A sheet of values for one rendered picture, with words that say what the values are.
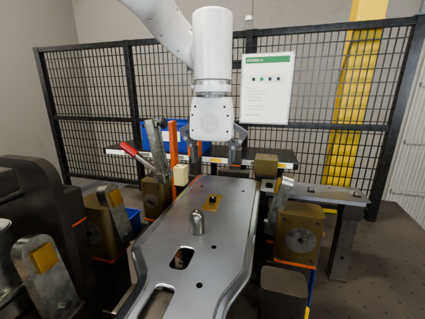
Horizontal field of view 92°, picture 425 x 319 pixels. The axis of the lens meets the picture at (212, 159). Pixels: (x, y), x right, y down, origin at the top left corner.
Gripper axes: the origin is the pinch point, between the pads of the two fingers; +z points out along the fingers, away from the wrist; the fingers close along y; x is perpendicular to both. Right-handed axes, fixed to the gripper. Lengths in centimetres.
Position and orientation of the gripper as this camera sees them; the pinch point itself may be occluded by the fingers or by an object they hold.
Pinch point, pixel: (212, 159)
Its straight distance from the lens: 51.2
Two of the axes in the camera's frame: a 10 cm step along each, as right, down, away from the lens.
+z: 0.0, 9.6, 2.9
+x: 2.6, -2.8, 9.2
